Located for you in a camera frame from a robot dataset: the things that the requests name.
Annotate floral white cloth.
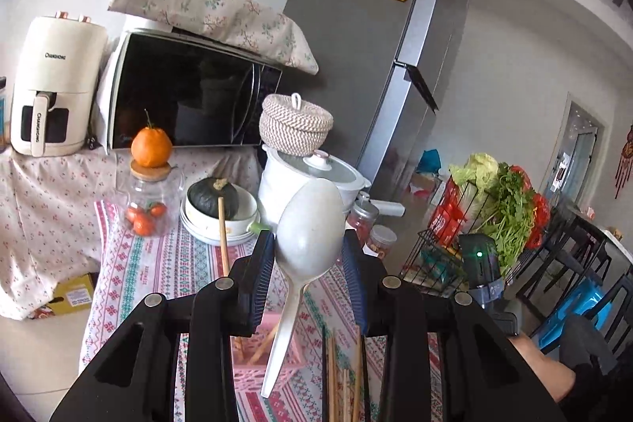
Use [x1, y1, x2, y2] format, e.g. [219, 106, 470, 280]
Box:
[0, 144, 263, 323]

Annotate floral microwave cover cloth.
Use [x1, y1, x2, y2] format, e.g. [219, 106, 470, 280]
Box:
[108, 0, 318, 75]

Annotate green leafy vegetables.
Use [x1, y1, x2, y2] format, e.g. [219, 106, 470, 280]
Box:
[449, 153, 538, 276]

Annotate grey refrigerator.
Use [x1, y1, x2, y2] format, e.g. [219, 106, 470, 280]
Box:
[279, 0, 468, 200]

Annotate cream air fryer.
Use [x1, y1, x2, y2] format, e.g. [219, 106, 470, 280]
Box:
[9, 12, 107, 157]

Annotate striped patterned tablecloth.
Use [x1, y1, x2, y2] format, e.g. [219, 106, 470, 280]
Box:
[78, 198, 447, 422]

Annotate black wire rack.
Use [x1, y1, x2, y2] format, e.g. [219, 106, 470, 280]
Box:
[399, 181, 501, 298]

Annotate jar of dried fruit rings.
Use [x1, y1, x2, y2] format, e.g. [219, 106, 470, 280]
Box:
[363, 225, 397, 259]

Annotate pink perforated utensil holder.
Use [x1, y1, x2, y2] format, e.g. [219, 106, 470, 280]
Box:
[231, 312, 307, 392]

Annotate white bowl with green handle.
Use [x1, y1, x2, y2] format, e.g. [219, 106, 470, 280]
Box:
[180, 185, 264, 246]

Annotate black microwave oven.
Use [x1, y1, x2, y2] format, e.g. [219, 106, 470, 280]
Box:
[91, 29, 282, 151]

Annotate bamboo chopstick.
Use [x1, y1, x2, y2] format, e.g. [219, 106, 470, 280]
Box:
[351, 327, 362, 422]
[327, 331, 338, 422]
[218, 197, 230, 276]
[247, 325, 279, 365]

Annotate white electric cooking pot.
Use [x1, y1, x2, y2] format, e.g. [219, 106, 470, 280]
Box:
[257, 144, 407, 234]

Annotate black chopstick gold band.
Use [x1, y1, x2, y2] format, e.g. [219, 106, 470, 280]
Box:
[321, 324, 330, 422]

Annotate orange tangerine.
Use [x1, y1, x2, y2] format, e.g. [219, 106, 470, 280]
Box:
[131, 112, 173, 168]

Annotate person's right hand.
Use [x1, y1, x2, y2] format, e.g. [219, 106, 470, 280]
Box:
[510, 334, 576, 402]

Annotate woven rope basket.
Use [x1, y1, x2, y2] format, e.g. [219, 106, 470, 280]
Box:
[259, 93, 334, 157]

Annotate dark green squash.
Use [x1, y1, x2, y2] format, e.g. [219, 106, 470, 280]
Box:
[187, 177, 239, 218]

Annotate white plastic spoon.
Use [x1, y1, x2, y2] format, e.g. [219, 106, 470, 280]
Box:
[261, 179, 345, 398]

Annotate glass jar with wooden lid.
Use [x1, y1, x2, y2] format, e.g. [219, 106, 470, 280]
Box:
[116, 159, 184, 238]

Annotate jar of red dried fruit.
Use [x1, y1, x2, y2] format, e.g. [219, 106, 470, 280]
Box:
[345, 198, 379, 245]

